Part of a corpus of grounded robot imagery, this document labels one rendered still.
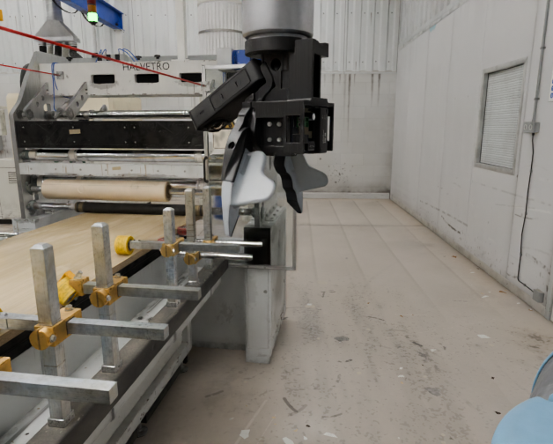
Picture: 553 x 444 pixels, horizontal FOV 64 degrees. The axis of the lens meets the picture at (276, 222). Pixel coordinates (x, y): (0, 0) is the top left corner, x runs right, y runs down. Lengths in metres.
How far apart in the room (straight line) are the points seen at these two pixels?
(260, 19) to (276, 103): 0.08
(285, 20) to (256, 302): 2.31
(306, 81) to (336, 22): 8.66
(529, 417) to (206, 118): 0.41
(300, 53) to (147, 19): 9.05
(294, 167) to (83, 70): 2.72
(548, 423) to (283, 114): 0.33
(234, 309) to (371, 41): 7.03
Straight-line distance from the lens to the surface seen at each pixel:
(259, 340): 2.79
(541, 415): 0.31
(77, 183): 2.94
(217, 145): 2.50
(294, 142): 0.46
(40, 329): 1.18
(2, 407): 1.48
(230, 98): 0.51
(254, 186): 0.45
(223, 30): 6.75
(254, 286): 2.65
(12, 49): 10.55
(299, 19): 0.48
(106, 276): 1.37
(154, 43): 9.42
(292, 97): 0.47
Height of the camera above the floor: 1.43
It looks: 12 degrees down
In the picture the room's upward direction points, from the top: straight up
